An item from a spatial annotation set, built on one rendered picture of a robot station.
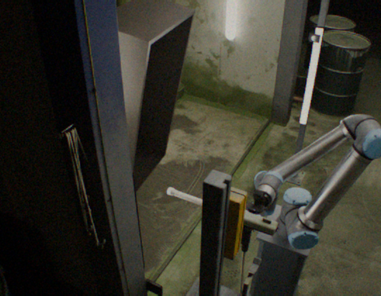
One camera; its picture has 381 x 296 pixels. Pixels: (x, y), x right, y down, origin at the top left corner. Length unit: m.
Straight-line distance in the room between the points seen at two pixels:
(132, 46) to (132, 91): 0.26
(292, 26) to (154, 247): 2.41
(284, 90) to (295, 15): 0.81
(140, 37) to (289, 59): 2.33
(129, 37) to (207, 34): 2.39
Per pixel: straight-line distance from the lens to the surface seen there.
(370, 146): 1.71
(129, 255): 1.82
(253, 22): 4.03
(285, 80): 4.12
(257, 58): 4.13
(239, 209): 1.09
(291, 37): 3.94
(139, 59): 1.98
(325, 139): 1.86
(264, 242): 2.24
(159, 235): 3.00
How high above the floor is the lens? 2.29
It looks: 36 degrees down
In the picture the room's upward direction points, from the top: straight up
